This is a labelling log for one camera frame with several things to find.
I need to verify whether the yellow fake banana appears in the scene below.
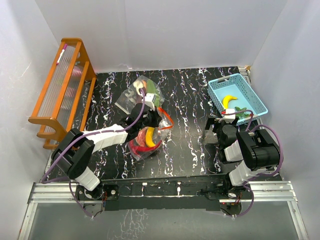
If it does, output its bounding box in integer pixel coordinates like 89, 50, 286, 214
145, 127, 156, 148
222, 95, 238, 109

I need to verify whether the fake cherry tomato vine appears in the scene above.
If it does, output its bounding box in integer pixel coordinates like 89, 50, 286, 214
234, 106, 252, 120

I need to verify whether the pink white marker pen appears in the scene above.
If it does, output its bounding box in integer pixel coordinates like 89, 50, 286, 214
56, 43, 68, 66

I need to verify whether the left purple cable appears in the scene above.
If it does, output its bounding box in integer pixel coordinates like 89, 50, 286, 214
41, 87, 147, 185

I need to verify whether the clear bag with green leaf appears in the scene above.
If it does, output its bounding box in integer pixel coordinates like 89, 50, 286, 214
115, 75, 165, 114

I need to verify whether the clear zip bag red slider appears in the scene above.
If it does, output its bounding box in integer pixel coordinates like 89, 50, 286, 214
126, 107, 174, 161

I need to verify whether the orange wooden rack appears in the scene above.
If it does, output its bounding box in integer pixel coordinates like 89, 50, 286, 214
28, 38, 97, 150

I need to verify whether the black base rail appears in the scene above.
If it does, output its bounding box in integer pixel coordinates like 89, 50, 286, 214
75, 174, 252, 215

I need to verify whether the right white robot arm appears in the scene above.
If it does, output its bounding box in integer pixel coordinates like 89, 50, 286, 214
205, 117, 284, 199

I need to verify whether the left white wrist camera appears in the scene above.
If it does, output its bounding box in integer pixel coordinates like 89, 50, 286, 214
144, 93, 159, 111

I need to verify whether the red fake chili pepper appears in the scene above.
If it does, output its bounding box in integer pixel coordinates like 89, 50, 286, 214
129, 140, 162, 154

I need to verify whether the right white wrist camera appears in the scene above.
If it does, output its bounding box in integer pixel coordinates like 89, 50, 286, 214
220, 108, 236, 124

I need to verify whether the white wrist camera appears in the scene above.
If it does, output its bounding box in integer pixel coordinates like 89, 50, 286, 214
220, 108, 236, 124
144, 93, 159, 111

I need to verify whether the light blue plastic basket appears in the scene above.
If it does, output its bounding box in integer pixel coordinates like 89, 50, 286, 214
207, 73, 268, 120

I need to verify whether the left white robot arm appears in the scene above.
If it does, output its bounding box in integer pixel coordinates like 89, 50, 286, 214
51, 103, 162, 200

